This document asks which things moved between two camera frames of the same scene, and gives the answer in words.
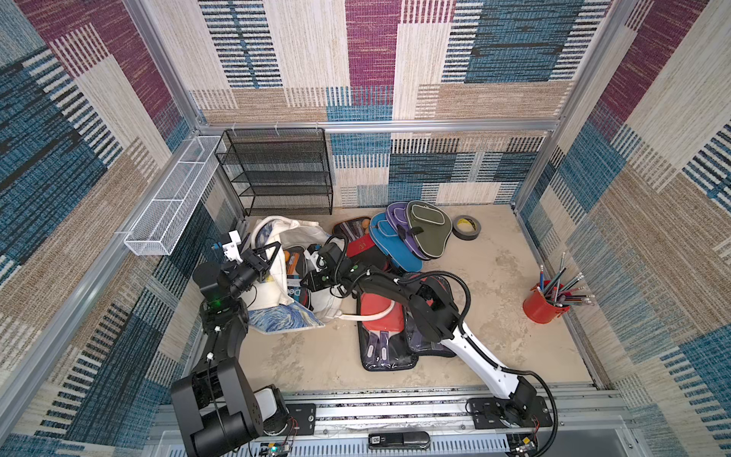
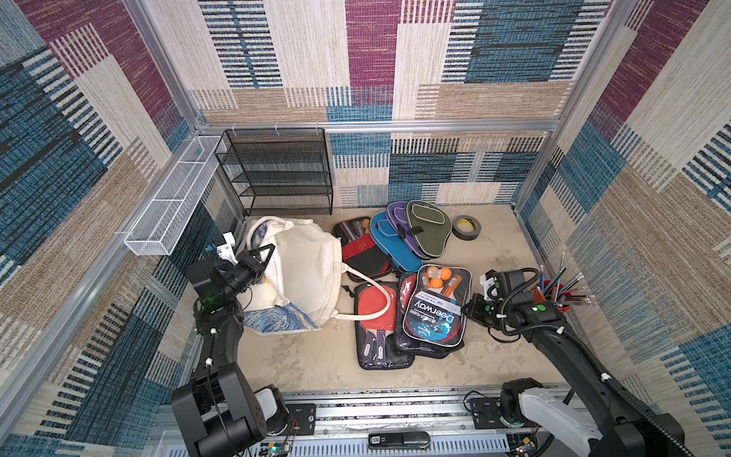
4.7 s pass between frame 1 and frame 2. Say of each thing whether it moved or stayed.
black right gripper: moved
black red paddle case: stayed
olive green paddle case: stayed
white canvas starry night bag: moved
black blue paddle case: stayed
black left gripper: stayed
